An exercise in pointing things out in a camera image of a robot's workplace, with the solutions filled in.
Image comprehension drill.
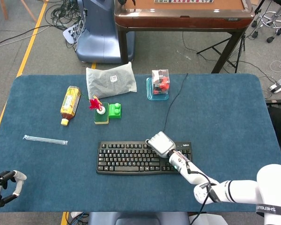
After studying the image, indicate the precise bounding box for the white power strip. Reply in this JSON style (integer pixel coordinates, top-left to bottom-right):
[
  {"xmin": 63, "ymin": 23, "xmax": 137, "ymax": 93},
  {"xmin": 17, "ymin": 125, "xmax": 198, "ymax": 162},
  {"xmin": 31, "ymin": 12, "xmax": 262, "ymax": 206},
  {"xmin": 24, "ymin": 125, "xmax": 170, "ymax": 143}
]
[{"xmin": 268, "ymin": 77, "xmax": 281, "ymax": 94}]

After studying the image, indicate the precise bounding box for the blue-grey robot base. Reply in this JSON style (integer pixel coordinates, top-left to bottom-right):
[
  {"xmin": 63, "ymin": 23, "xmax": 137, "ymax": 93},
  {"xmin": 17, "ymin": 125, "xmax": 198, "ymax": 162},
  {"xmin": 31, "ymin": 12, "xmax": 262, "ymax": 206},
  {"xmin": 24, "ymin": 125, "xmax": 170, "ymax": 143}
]
[{"xmin": 75, "ymin": 0, "xmax": 135, "ymax": 64}]

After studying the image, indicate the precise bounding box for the green and yellow sponge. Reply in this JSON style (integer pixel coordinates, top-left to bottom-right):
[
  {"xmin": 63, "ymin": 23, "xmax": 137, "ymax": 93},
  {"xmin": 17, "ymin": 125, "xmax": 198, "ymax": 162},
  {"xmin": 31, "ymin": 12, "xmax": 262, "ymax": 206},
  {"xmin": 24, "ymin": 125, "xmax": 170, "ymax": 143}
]
[{"xmin": 94, "ymin": 102, "xmax": 110, "ymax": 125}]

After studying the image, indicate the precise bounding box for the red feather shuttlecock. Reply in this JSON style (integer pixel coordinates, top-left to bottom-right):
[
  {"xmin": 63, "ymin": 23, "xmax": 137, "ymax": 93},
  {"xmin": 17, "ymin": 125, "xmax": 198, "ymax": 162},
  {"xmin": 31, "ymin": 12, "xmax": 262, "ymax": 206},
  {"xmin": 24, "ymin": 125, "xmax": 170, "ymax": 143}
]
[{"xmin": 81, "ymin": 93, "xmax": 106, "ymax": 115}]

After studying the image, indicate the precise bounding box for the black Logitech keyboard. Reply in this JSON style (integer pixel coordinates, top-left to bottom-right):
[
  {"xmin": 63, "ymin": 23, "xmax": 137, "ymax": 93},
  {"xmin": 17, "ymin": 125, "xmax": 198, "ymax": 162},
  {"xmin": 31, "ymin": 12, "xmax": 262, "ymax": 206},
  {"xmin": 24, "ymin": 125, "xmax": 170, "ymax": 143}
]
[{"xmin": 96, "ymin": 141, "xmax": 193, "ymax": 176}]

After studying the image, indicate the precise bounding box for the thin black cable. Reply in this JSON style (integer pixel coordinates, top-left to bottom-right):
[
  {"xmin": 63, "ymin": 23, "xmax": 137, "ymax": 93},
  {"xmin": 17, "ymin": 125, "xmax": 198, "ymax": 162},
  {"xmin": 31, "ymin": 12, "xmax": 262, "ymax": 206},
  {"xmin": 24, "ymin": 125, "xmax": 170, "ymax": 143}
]
[{"xmin": 163, "ymin": 73, "xmax": 189, "ymax": 133}]

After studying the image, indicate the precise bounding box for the tangle of black floor cables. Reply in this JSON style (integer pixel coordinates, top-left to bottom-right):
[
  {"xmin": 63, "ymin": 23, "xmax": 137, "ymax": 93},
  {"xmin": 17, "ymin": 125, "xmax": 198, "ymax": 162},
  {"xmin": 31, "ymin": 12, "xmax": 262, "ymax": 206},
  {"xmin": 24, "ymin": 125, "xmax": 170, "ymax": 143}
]
[{"xmin": 45, "ymin": 0, "xmax": 85, "ymax": 31}]

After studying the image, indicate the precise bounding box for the white chair with wooden legs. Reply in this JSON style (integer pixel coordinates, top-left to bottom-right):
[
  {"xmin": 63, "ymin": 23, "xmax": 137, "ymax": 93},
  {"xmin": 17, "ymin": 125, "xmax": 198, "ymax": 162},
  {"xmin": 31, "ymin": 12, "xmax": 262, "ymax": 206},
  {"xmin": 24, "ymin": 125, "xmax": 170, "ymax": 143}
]
[{"xmin": 0, "ymin": 0, "xmax": 38, "ymax": 23}]

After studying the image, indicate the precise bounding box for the blue transparent plastic tray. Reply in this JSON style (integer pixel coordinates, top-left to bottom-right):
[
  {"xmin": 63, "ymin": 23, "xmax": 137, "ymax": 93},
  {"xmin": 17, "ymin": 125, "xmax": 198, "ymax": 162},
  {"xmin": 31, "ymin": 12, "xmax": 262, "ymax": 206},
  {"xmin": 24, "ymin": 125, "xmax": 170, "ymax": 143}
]
[{"xmin": 146, "ymin": 77, "xmax": 171, "ymax": 101}]

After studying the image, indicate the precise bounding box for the black office chair chrome base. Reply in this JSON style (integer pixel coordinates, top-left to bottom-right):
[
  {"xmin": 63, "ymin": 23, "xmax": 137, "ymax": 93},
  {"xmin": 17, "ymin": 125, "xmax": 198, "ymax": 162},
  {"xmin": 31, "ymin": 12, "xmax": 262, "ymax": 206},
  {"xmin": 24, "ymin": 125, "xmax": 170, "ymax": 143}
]
[{"xmin": 251, "ymin": 0, "xmax": 281, "ymax": 44}]

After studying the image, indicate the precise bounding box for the brown mahjong table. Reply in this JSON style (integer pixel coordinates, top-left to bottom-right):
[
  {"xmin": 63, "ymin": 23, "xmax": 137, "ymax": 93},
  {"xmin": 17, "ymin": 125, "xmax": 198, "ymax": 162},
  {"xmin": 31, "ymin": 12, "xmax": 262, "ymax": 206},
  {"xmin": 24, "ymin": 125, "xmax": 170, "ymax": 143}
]
[{"xmin": 114, "ymin": 0, "xmax": 253, "ymax": 75}]

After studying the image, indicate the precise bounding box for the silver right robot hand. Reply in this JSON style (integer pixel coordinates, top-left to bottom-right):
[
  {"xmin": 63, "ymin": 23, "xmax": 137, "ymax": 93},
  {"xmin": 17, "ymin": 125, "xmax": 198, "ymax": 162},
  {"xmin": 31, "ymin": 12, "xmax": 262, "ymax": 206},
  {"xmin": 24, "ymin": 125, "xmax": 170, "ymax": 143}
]
[{"xmin": 145, "ymin": 131, "xmax": 177, "ymax": 158}]

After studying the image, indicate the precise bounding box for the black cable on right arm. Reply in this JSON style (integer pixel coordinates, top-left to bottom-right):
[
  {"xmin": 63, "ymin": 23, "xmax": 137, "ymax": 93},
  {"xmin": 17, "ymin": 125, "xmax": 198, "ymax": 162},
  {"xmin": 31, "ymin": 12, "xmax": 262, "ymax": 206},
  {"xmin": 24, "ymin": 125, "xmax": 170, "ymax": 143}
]
[{"xmin": 186, "ymin": 161, "xmax": 222, "ymax": 225}]

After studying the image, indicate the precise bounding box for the white coiled floor cable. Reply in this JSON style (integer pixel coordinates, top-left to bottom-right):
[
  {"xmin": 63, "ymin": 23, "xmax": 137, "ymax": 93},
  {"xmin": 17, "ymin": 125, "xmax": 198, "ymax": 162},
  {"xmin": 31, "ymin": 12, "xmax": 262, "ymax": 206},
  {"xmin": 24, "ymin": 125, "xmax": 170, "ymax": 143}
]
[{"xmin": 270, "ymin": 60, "xmax": 281, "ymax": 74}]

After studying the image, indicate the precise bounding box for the yellow-label tea bottle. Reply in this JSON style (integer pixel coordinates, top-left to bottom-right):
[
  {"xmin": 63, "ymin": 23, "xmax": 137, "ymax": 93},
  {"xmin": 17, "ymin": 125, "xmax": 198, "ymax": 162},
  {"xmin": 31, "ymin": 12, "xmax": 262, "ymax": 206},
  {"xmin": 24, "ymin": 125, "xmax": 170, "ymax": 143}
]
[{"xmin": 60, "ymin": 85, "xmax": 81, "ymax": 127}]

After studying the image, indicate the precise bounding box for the green toy building block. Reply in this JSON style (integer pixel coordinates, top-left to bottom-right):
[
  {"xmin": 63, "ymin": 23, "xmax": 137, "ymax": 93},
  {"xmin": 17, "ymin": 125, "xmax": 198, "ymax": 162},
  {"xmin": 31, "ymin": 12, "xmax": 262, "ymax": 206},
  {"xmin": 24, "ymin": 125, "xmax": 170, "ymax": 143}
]
[{"xmin": 108, "ymin": 103, "xmax": 123, "ymax": 119}]

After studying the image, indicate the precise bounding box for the grey power strip with plugs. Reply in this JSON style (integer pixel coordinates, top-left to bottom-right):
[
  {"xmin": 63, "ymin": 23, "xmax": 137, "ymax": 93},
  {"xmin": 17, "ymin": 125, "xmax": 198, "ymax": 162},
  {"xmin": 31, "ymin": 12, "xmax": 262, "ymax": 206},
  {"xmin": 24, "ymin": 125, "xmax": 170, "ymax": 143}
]
[{"xmin": 62, "ymin": 22, "xmax": 85, "ymax": 45}]

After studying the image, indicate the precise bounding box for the wrapped clear straw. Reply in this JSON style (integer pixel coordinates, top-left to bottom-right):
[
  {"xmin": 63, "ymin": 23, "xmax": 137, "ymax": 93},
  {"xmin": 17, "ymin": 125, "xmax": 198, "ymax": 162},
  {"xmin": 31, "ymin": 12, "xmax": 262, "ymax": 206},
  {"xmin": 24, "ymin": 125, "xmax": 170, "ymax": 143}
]
[{"xmin": 22, "ymin": 135, "xmax": 68, "ymax": 146}]

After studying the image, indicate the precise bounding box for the blue table cloth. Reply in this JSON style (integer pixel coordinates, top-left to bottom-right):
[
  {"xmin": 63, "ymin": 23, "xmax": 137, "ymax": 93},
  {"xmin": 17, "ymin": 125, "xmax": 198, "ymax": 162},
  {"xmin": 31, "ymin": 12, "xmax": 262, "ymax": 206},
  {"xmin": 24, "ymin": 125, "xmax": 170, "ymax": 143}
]
[{"xmin": 0, "ymin": 74, "xmax": 281, "ymax": 213}]

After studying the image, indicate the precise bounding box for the white padded mailer bag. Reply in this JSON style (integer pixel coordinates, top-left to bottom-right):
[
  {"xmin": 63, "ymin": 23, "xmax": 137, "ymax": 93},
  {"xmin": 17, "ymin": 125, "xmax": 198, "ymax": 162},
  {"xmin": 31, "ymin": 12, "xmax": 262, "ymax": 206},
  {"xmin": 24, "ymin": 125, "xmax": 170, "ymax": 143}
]
[{"xmin": 85, "ymin": 61, "xmax": 138, "ymax": 99}]

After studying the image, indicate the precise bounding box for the grey-blue own robot torso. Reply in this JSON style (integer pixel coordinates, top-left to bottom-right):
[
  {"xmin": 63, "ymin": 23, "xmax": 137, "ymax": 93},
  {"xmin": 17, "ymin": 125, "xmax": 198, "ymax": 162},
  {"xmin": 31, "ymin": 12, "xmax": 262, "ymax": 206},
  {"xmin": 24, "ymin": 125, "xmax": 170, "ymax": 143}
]
[{"xmin": 88, "ymin": 212, "xmax": 190, "ymax": 225}]

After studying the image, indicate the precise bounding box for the clear box with red parts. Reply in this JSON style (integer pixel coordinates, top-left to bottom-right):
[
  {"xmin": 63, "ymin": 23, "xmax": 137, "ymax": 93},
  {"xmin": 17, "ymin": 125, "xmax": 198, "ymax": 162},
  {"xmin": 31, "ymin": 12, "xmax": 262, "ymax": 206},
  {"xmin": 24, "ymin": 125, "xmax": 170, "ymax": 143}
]
[{"xmin": 151, "ymin": 69, "xmax": 171, "ymax": 96}]

